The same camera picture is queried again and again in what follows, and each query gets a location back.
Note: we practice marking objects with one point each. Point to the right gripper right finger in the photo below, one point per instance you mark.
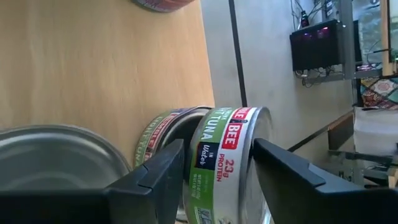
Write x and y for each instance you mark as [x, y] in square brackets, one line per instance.
[311, 205]

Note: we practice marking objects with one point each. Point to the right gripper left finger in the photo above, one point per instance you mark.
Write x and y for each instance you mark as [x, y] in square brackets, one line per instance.
[140, 199]

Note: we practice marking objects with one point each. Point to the Bumble Bee light tuna can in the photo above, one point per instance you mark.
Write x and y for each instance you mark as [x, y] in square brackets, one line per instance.
[155, 133]
[217, 161]
[56, 158]

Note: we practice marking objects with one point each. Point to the blue red salmon can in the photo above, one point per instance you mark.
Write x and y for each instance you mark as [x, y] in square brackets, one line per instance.
[161, 4]

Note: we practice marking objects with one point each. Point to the colourful patchwork quilt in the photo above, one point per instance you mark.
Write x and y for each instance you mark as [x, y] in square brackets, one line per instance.
[379, 93]

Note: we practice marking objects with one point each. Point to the black box with purple lights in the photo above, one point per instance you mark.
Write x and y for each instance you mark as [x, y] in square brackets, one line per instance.
[314, 46]

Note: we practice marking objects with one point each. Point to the grey metal rack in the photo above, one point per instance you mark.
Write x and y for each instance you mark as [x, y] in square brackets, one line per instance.
[347, 37]

